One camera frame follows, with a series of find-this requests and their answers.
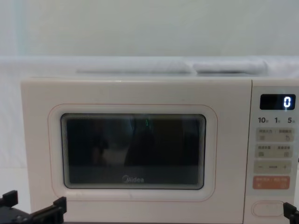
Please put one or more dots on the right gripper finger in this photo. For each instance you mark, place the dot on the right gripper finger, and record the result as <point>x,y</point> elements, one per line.
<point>292,214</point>

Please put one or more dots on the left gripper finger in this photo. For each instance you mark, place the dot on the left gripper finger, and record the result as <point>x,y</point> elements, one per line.
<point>59,211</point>
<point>9,198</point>

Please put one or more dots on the cream microwave oven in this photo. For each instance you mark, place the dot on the cream microwave oven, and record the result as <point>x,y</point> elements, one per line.
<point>140,93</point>

